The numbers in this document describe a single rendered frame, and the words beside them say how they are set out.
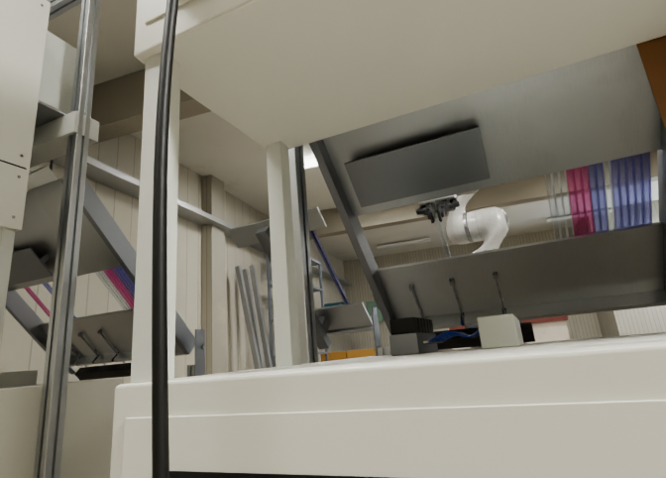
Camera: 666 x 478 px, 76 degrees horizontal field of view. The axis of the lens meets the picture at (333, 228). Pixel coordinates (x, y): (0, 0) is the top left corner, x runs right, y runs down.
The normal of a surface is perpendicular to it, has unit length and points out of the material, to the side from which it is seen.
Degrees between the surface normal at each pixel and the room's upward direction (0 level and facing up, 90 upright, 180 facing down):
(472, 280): 137
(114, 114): 90
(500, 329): 90
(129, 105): 90
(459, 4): 180
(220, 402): 90
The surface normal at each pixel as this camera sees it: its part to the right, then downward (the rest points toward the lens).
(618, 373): -0.42, -0.22
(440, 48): 0.08, 0.95
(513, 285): -0.22, 0.54
